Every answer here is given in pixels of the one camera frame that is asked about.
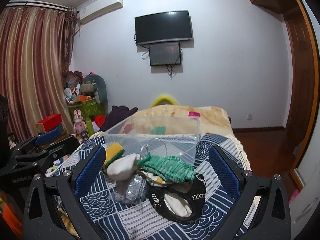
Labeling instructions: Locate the white sock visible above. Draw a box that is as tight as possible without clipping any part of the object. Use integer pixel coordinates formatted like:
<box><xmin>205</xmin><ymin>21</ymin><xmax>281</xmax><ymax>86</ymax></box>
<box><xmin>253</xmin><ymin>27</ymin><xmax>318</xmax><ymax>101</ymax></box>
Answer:
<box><xmin>107</xmin><ymin>153</ymin><xmax>141</xmax><ymax>181</ymax></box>

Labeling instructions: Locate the green knitted sock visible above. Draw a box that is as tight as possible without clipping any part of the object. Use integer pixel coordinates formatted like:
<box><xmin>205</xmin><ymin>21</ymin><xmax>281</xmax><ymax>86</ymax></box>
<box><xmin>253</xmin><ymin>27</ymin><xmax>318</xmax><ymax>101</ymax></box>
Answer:
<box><xmin>137</xmin><ymin>152</ymin><xmax>195</xmax><ymax>184</ymax></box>

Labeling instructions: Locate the dark purple garment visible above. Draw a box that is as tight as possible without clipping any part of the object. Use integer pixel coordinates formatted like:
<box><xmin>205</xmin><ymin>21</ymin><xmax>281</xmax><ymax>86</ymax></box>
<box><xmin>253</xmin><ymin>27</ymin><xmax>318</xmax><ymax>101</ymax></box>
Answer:
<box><xmin>99</xmin><ymin>105</ymin><xmax>138</xmax><ymax>132</ymax></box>

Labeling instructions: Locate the large wall television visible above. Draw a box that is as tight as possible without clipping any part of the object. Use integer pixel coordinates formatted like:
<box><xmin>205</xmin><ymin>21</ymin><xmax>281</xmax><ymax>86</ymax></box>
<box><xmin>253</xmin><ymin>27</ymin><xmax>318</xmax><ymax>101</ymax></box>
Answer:
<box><xmin>135</xmin><ymin>10</ymin><xmax>193</xmax><ymax>45</ymax></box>

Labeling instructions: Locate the pink rabbit plush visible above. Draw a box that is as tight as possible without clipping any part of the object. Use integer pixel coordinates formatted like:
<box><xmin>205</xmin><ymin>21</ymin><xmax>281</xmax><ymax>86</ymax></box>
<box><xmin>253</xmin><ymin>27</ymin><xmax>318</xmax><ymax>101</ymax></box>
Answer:
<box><xmin>73</xmin><ymin>109</ymin><xmax>88</xmax><ymax>141</ymax></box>

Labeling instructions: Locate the green bottle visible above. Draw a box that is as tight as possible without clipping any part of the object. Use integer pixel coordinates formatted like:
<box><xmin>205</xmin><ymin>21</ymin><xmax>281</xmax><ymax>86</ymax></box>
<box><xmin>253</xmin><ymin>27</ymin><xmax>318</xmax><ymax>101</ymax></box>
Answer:
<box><xmin>85</xmin><ymin>118</ymin><xmax>95</xmax><ymax>137</ymax></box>

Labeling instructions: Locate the red cloth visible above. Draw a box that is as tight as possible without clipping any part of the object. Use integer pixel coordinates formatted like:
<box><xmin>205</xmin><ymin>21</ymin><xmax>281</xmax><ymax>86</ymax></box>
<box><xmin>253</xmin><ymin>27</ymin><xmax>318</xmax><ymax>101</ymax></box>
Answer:
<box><xmin>94</xmin><ymin>115</ymin><xmax>105</xmax><ymax>128</ymax></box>

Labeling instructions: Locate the blue white patterned tablecloth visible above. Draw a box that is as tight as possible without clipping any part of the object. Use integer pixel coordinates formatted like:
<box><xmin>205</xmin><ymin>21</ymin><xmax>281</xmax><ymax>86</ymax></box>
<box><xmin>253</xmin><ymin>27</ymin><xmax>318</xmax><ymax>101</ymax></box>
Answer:
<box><xmin>52</xmin><ymin>134</ymin><xmax>251</xmax><ymax>239</ymax></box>

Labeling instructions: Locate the small wall monitor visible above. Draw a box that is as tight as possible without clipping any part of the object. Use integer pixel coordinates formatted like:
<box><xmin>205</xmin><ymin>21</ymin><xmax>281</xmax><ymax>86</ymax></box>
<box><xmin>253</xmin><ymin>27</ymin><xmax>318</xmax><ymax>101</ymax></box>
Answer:
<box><xmin>149</xmin><ymin>42</ymin><xmax>181</xmax><ymax>67</ymax></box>

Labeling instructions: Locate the grey green plush toy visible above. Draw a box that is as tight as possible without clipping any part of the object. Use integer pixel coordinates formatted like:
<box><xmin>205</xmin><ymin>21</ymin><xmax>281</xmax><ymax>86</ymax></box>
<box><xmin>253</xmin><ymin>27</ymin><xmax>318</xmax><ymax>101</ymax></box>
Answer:
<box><xmin>79</xmin><ymin>74</ymin><xmax>107</xmax><ymax>106</ymax></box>

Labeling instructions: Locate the yellow green sponge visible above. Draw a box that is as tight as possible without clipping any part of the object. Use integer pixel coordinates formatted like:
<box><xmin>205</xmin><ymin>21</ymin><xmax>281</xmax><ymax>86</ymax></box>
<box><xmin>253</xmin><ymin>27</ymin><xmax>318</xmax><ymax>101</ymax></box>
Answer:
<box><xmin>103</xmin><ymin>142</ymin><xmax>125</xmax><ymax>169</ymax></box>

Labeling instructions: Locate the beige patterned blanket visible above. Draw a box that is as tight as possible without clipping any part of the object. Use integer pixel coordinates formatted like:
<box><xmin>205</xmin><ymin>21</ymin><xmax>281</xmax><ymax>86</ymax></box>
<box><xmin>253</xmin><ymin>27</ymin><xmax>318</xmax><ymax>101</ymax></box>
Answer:
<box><xmin>117</xmin><ymin>105</ymin><xmax>234</xmax><ymax>136</ymax></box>

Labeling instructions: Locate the striped red gold curtain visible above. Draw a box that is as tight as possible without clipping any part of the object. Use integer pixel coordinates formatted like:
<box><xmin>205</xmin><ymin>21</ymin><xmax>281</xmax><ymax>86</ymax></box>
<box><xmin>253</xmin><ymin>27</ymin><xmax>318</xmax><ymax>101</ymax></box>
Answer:
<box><xmin>1</xmin><ymin>7</ymin><xmax>78</xmax><ymax>140</ymax></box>

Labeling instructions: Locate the clear plastic storage box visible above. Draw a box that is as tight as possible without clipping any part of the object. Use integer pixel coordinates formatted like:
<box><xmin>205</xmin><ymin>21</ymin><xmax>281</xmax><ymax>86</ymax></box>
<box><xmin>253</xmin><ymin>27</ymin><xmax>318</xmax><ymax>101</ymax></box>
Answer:
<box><xmin>104</xmin><ymin>124</ymin><xmax>200</xmax><ymax>166</ymax></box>

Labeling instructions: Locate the red box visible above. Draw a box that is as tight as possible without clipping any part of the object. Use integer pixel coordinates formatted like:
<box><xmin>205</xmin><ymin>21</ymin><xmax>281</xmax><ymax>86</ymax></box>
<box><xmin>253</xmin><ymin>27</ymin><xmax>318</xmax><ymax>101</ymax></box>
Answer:
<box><xmin>36</xmin><ymin>114</ymin><xmax>62</xmax><ymax>133</ymax></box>

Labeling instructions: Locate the black patterned sock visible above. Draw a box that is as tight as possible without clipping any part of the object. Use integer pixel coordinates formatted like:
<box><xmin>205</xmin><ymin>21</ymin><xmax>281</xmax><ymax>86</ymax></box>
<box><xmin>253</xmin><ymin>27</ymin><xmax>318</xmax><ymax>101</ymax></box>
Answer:
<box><xmin>148</xmin><ymin>173</ymin><xmax>206</xmax><ymax>223</ymax></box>

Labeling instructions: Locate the yellow chair back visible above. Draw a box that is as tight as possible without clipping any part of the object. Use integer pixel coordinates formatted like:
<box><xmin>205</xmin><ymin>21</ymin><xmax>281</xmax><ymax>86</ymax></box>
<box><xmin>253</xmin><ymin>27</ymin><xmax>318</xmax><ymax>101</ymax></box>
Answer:
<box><xmin>151</xmin><ymin>94</ymin><xmax>178</xmax><ymax>107</ymax></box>

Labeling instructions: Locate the brown wooden door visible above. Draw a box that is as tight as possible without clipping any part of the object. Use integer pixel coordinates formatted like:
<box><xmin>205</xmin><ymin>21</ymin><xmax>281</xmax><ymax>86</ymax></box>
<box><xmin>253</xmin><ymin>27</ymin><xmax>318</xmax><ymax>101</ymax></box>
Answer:
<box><xmin>284</xmin><ymin>0</ymin><xmax>319</xmax><ymax>171</ymax></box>

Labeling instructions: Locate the silver glitter pouch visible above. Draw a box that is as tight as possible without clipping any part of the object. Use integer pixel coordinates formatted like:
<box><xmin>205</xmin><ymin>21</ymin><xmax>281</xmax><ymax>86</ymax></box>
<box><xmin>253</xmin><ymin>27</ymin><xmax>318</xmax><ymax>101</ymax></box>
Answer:
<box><xmin>114</xmin><ymin>174</ymin><xmax>148</xmax><ymax>205</ymax></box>

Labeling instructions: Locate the green cardboard box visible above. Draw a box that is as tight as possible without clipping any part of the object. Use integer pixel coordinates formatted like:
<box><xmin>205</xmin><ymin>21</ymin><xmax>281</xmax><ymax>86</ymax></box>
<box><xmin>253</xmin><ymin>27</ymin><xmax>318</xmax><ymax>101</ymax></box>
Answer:
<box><xmin>68</xmin><ymin>99</ymin><xmax>105</xmax><ymax>121</ymax></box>

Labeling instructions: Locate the white air conditioner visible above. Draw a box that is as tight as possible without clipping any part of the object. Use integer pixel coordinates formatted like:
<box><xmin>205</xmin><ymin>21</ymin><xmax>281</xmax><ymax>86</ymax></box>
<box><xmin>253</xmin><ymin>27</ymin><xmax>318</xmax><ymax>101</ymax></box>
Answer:
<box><xmin>78</xmin><ymin>0</ymin><xmax>123</xmax><ymax>26</ymax></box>

